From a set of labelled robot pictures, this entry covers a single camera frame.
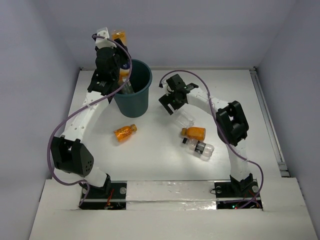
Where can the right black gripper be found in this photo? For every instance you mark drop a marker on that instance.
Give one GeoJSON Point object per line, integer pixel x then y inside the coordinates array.
{"type": "Point", "coordinates": [166, 99]}

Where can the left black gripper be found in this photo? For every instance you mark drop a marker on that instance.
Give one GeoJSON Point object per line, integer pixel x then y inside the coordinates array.
{"type": "Point", "coordinates": [122, 50]}

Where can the orange bottle blue label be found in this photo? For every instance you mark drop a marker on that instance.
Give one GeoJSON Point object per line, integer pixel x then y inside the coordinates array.
{"type": "Point", "coordinates": [119, 36]}

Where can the clear plastic water bottle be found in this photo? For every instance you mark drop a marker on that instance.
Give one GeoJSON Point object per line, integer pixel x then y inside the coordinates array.
{"type": "Point", "coordinates": [184, 119]}

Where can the clear bottle black label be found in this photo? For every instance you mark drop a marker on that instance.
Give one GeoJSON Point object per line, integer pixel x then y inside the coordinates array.
{"type": "Point", "coordinates": [196, 146]}

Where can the small orange bottle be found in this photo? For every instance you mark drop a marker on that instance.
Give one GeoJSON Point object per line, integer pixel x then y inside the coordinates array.
{"type": "Point", "coordinates": [194, 132]}
{"type": "Point", "coordinates": [125, 132]}

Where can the tall orange label bottle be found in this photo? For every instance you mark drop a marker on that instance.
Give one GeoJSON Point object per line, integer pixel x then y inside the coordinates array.
{"type": "Point", "coordinates": [128, 89]}

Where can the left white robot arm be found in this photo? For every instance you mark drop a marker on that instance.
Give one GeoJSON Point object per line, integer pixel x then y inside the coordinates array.
{"type": "Point", "coordinates": [68, 152]}

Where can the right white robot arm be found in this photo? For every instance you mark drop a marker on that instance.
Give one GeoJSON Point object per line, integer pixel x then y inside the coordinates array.
{"type": "Point", "coordinates": [229, 117]}

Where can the dark green plastic bin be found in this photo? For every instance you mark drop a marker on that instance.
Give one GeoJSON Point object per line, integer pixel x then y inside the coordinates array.
{"type": "Point", "coordinates": [136, 104]}

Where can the silver foil tape strip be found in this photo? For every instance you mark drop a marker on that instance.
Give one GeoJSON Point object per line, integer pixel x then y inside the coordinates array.
{"type": "Point", "coordinates": [170, 195]}

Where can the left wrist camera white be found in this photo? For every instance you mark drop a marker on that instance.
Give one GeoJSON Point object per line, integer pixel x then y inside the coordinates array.
{"type": "Point", "coordinates": [101, 38]}

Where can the aluminium rail right edge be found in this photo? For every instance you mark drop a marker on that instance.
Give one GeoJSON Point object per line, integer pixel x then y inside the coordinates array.
{"type": "Point", "coordinates": [284, 171]}

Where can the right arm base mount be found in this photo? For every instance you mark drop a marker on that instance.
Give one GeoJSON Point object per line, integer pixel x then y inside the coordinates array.
{"type": "Point", "coordinates": [233, 195]}

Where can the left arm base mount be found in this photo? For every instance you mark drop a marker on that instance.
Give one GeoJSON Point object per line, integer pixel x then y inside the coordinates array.
{"type": "Point", "coordinates": [115, 199]}

